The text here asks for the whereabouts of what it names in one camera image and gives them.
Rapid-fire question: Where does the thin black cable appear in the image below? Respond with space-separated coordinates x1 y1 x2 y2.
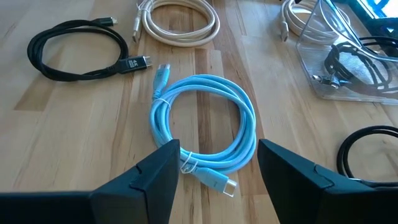
312 36 398 93
336 125 398 189

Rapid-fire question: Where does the beige cable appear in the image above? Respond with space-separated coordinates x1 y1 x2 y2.
280 0 352 44
132 0 221 48

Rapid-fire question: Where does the black aluminium table frame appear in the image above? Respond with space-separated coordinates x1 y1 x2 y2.
334 0 398 40

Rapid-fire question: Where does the clear plastic bin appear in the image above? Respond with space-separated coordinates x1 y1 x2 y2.
295 0 398 105

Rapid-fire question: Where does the black braided HDMI cable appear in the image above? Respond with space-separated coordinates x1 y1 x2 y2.
27 17 154 83

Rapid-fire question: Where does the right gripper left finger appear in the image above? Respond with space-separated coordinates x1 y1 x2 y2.
0 139 181 224

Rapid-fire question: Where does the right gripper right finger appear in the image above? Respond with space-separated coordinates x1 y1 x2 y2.
257 138 398 224

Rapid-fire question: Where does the light blue cable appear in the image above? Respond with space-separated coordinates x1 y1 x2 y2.
149 63 257 198

